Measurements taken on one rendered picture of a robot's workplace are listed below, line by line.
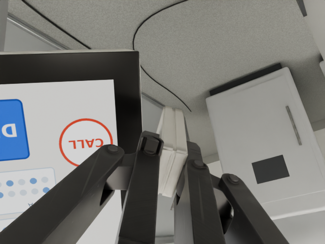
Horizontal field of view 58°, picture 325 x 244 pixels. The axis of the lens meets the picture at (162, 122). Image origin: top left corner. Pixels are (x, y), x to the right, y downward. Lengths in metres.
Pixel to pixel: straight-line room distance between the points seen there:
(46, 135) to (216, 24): 1.54
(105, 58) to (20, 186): 0.12
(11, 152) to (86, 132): 0.06
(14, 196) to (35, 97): 0.08
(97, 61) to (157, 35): 1.47
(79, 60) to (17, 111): 0.06
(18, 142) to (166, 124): 0.12
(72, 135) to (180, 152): 0.11
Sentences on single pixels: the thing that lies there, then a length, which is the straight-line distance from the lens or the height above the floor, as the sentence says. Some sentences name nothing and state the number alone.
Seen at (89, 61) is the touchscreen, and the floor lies 0.97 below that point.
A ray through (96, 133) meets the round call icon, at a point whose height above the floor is 1.01.
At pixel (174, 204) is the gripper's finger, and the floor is 1.08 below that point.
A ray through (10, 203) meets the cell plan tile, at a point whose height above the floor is 1.05.
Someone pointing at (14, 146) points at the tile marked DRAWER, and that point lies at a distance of 0.25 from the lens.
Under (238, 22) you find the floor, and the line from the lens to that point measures 1.77.
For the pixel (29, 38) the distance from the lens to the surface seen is 1.60.
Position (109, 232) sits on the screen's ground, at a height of 1.08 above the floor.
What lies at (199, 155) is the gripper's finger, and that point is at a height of 1.05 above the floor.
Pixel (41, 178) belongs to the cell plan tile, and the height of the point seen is 1.03.
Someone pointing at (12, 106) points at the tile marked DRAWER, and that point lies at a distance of 0.24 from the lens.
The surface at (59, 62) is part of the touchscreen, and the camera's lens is 0.23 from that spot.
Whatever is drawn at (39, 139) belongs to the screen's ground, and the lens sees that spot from 0.24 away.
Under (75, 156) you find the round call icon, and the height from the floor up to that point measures 1.02.
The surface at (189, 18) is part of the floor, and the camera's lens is 1.64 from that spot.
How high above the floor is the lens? 1.10
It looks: 24 degrees down
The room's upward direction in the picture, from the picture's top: 171 degrees clockwise
